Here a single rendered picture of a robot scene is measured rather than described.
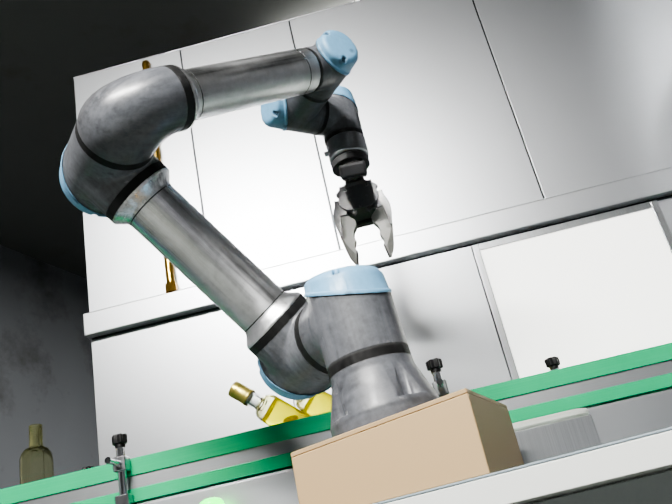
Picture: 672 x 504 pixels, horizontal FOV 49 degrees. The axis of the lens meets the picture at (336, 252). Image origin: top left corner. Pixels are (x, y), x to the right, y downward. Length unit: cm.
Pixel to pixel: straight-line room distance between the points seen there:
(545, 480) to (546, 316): 88
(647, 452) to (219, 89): 73
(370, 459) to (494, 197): 104
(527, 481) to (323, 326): 34
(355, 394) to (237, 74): 51
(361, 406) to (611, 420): 65
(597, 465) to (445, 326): 89
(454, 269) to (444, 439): 88
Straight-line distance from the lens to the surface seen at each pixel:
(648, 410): 149
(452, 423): 88
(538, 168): 187
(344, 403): 96
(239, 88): 115
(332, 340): 99
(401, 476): 90
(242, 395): 156
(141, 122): 106
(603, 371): 151
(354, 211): 132
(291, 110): 136
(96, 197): 114
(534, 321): 169
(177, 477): 145
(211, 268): 111
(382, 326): 99
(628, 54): 208
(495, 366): 166
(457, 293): 170
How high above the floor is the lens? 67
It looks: 24 degrees up
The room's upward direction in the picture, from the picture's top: 12 degrees counter-clockwise
